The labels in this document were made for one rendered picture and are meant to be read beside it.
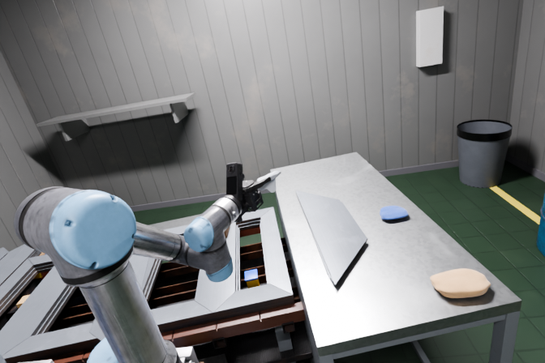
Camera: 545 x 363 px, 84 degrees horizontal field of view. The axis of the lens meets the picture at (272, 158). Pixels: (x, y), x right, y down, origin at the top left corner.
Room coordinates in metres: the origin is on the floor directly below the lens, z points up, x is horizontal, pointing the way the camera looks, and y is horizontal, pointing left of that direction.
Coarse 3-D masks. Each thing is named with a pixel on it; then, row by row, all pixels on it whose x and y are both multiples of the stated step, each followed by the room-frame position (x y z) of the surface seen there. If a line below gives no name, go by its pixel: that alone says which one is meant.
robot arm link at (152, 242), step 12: (36, 192) 0.50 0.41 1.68; (24, 204) 0.48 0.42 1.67; (144, 228) 0.65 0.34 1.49; (156, 228) 0.69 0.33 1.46; (144, 240) 0.63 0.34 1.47; (156, 240) 0.66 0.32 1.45; (168, 240) 0.69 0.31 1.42; (180, 240) 0.72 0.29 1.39; (144, 252) 0.63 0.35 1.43; (156, 252) 0.65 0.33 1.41; (168, 252) 0.68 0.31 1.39; (180, 252) 0.70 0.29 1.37
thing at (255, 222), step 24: (48, 264) 1.57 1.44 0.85; (264, 264) 1.23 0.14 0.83; (72, 288) 1.32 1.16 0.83; (144, 288) 1.19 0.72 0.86; (240, 288) 1.11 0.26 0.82; (0, 312) 1.25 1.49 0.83; (48, 312) 1.15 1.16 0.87; (216, 312) 0.96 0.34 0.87; (240, 312) 0.96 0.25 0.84; (24, 360) 0.93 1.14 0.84
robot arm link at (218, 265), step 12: (192, 252) 0.69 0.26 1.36; (204, 252) 0.65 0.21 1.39; (216, 252) 0.65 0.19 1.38; (228, 252) 0.68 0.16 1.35; (192, 264) 0.68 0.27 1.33; (204, 264) 0.66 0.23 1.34; (216, 264) 0.65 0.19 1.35; (228, 264) 0.66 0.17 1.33; (216, 276) 0.65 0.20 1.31; (228, 276) 0.66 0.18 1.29
